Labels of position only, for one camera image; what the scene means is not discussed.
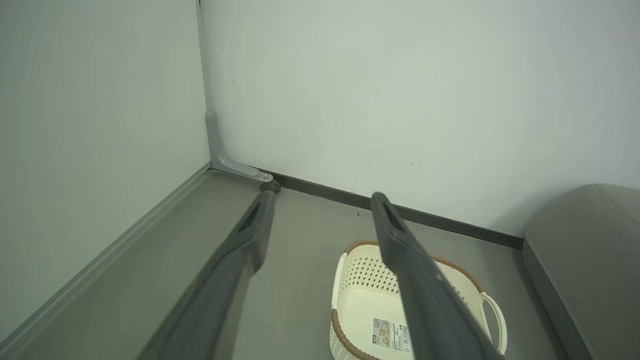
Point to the grey metal floor bracket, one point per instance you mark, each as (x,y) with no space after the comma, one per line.
(215,150)

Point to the printed basket label sticker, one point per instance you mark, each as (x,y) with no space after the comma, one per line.
(387,335)

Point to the white perforated laundry basket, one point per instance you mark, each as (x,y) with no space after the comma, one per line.
(360,305)

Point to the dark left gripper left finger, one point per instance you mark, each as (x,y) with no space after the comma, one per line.
(210,300)

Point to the grey fabric sofa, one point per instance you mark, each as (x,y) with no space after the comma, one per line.
(590,260)

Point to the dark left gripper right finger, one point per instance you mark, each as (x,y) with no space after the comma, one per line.
(430,300)

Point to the black baseboard strip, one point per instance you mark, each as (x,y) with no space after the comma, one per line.
(450,222)

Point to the grey wall skirting trim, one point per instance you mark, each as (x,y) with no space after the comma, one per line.
(100,260)

